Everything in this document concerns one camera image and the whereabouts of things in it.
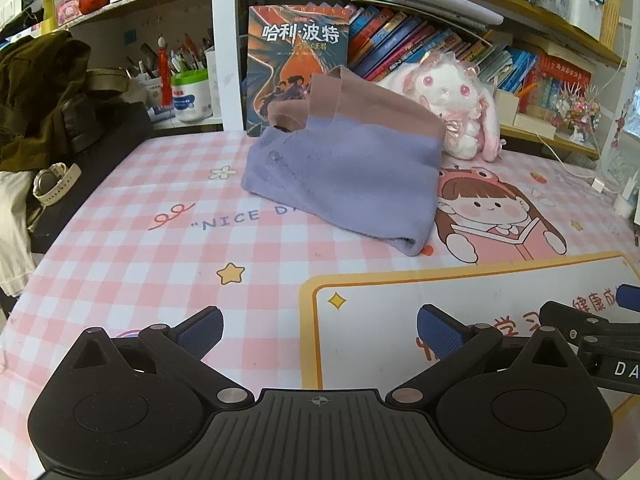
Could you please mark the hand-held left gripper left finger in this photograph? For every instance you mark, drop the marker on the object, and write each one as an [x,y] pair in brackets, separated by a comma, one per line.
[202,332]

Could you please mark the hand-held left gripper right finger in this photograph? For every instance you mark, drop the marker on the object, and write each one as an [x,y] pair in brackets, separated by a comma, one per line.
[440,332]

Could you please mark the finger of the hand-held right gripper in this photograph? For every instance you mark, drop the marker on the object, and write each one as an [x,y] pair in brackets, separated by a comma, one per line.
[575,317]
[629,296]

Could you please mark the purple and pink sweater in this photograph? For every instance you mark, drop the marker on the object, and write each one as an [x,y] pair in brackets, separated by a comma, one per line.
[340,175]

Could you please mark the small white bottle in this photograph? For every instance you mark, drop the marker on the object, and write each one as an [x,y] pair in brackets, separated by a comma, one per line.
[627,200]

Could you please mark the white phone charger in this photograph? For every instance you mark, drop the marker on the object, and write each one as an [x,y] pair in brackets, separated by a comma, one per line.
[598,183]

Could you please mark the colourful flower bouquet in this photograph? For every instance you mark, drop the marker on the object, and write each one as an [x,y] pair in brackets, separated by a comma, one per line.
[580,110]

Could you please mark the flat white box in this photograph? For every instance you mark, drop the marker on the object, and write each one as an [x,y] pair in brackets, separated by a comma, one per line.
[532,127]

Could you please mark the white cloth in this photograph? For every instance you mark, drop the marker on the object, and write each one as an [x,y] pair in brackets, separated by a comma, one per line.
[12,240]

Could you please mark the white wristwatch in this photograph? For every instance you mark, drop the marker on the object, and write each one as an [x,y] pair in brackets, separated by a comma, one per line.
[50,185]

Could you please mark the white open box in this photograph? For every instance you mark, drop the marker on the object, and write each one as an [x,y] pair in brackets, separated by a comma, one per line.
[506,107]

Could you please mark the red boxed book set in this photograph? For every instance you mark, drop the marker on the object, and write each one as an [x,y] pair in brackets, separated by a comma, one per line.
[560,82]

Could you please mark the black bag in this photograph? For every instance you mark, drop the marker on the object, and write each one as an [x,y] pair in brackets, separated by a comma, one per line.
[110,125]

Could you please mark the white jar green lid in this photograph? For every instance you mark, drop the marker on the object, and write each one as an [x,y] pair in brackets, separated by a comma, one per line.
[190,100]

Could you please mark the white pink plush bunny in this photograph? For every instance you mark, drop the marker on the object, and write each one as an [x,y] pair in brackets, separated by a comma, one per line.
[450,95]

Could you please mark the red tassel ornament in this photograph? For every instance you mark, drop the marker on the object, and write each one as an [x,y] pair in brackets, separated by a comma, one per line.
[164,70]

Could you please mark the pen holder with pens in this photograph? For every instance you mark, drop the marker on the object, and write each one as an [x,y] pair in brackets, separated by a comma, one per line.
[185,60]

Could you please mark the wooden bookshelf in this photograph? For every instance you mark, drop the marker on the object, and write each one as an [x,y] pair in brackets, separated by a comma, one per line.
[225,60]

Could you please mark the wicker basket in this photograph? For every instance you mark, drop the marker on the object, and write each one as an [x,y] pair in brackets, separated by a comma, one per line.
[612,15]

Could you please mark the dragon cover book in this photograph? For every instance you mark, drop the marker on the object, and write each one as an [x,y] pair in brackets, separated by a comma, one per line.
[295,60]

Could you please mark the olive green jacket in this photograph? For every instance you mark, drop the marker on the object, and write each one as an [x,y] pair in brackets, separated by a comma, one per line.
[35,95]

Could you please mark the white storage box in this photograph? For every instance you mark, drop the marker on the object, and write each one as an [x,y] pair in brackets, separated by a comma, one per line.
[580,10]

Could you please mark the row of colourful books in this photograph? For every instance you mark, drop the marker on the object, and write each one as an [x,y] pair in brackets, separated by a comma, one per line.
[400,40]

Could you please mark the white tablet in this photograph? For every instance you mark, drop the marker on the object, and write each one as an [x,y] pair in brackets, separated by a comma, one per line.
[440,2]

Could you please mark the red figure wall sticker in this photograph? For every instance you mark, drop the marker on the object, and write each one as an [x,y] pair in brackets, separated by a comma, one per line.
[621,125]

